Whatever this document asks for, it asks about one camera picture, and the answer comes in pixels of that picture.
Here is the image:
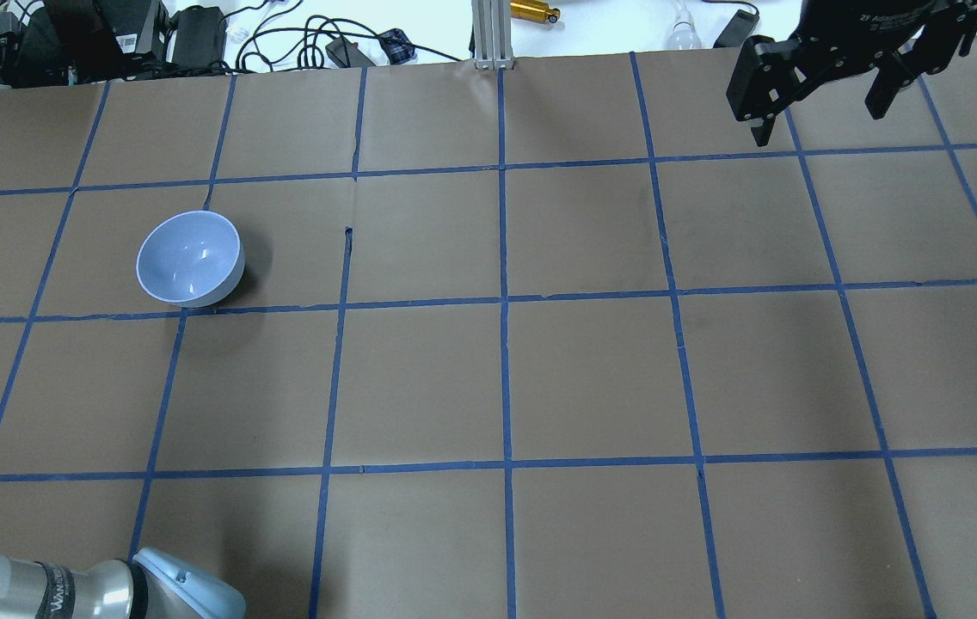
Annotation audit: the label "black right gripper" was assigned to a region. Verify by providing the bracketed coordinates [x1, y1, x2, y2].
[726, 1, 977, 148]

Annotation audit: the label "blue bowl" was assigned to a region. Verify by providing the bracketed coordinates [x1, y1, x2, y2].
[134, 211, 246, 309]

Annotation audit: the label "black power adapter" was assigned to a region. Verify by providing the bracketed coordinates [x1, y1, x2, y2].
[712, 10, 759, 48]

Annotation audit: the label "white light bulb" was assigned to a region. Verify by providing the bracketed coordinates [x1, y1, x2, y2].
[667, 1, 702, 51]

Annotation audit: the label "metal cylinder tool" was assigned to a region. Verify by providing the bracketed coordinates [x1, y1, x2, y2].
[509, 0, 561, 24]

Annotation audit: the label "black power brick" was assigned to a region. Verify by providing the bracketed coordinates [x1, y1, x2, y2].
[169, 5, 226, 70]

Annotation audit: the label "black electronics box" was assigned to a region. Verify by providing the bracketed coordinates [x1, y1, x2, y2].
[44, 1, 169, 83]

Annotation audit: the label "aluminium frame post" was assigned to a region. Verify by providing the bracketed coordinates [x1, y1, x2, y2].
[471, 0, 513, 70]

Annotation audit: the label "tangled black cables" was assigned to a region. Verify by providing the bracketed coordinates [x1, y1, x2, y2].
[235, 0, 464, 73]

